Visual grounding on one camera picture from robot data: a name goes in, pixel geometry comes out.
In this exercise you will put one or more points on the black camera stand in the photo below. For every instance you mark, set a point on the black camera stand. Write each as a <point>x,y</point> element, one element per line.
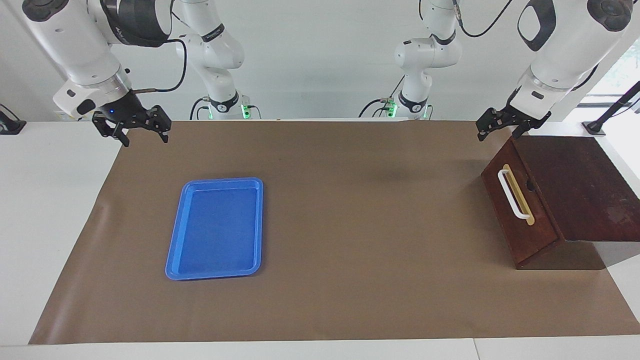
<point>595,127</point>

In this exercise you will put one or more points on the dark wooden drawer cabinet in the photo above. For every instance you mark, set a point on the dark wooden drawer cabinet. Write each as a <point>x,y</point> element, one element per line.
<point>585,185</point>

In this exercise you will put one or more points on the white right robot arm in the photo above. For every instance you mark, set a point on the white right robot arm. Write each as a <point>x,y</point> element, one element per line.
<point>75,45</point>

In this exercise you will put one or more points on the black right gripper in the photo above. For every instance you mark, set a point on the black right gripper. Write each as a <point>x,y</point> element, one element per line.
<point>122,110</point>

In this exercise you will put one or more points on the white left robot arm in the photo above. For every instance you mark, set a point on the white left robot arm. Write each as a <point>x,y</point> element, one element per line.
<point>565,55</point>

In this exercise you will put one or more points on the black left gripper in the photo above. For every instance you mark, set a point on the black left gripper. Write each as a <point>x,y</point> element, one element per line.
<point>510,117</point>

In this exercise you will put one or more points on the blue plastic tray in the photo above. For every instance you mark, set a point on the blue plastic tray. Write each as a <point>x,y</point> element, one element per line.
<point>215,235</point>

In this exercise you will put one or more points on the black clamp mount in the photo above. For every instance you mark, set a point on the black clamp mount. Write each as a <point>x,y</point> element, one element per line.
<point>10,127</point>

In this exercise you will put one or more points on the bright window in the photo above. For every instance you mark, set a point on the bright window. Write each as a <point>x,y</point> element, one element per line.
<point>627,70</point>

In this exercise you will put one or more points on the brown paper table mat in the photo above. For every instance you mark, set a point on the brown paper table mat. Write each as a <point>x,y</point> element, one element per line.
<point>350,225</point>

